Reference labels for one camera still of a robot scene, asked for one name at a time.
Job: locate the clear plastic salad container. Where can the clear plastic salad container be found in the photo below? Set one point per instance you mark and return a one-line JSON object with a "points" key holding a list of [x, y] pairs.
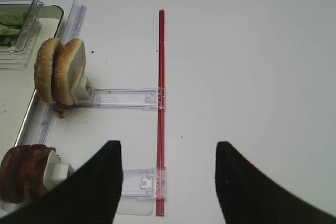
{"points": [[18, 55]]}

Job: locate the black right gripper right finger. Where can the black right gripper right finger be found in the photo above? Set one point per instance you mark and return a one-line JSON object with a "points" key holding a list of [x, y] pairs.
{"points": [[246, 195]]}

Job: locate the red rail right side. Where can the red rail right side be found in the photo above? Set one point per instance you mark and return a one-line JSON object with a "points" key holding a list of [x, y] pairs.
{"points": [[160, 157]]}

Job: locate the white metal tray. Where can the white metal tray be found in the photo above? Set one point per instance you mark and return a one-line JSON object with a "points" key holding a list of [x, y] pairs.
{"points": [[17, 85]]}

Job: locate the white pusher block patties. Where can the white pusher block patties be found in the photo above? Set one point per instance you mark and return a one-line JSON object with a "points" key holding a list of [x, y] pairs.
{"points": [[55, 171]]}

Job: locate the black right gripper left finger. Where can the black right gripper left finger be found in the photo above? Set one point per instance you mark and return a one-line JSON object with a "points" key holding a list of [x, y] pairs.
{"points": [[89, 195]]}

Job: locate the clear dispenser track patties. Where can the clear dispenser track patties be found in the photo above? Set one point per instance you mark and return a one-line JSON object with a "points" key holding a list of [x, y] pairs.
{"points": [[138, 195]]}

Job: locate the clear dispenser track bun tops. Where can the clear dispenser track bun tops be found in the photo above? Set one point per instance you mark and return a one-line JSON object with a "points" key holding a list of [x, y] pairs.
{"points": [[146, 99]]}

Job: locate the brown meat patties stack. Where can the brown meat patties stack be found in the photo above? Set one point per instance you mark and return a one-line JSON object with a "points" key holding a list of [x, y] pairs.
{"points": [[22, 170]]}

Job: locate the sesame bun top front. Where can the sesame bun top front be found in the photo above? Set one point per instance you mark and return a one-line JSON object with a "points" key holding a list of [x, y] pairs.
{"points": [[44, 67]]}

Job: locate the white pusher block buns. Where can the white pusher block buns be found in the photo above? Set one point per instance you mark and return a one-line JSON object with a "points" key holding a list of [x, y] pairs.
{"points": [[82, 91]]}

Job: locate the green lettuce in container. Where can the green lettuce in container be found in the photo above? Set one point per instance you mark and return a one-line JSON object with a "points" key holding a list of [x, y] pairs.
{"points": [[11, 25]]}

